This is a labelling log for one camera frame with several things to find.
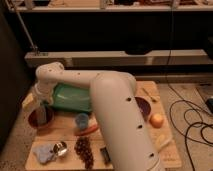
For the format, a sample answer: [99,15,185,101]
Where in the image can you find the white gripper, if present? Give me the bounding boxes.
[21,92,54,127]

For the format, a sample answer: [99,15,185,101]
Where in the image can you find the blue towel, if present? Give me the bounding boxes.
[33,144,54,164]

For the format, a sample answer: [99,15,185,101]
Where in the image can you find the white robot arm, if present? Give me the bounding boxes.
[34,62,165,171]

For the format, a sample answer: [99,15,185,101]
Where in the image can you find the green plastic tray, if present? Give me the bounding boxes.
[52,84,92,113]

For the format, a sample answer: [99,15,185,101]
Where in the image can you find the red-brown bowl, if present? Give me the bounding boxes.
[28,106,54,130]

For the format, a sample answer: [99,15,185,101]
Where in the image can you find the metal diagonal rod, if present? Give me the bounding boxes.
[6,0,39,55]

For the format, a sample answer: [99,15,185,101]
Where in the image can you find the blue plastic cup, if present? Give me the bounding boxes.
[75,113,89,130]

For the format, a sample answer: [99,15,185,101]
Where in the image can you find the wooden board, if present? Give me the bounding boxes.
[25,81,182,171]

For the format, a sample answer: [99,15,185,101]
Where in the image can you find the small metal cup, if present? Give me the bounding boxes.
[53,141,68,157]

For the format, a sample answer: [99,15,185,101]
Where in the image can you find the orange carrot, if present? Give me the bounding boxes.
[75,124,99,136]

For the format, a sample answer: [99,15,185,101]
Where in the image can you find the bunch of dark grapes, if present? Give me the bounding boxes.
[74,137,94,169]

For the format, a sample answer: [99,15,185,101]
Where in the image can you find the white shelf unit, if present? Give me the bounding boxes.
[13,0,213,67]

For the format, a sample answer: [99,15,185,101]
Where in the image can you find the small black block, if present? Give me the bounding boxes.
[100,147,111,164]

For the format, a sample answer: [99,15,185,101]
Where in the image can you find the purple bowl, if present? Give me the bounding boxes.
[136,97,151,122]

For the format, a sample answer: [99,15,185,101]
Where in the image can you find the wooden spoon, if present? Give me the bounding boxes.
[142,88,157,103]

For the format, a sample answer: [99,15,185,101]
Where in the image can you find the orange apple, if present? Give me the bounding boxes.
[149,113,164,128]

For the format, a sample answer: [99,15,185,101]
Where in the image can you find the black floor cables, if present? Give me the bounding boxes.
[165,6,213,171]

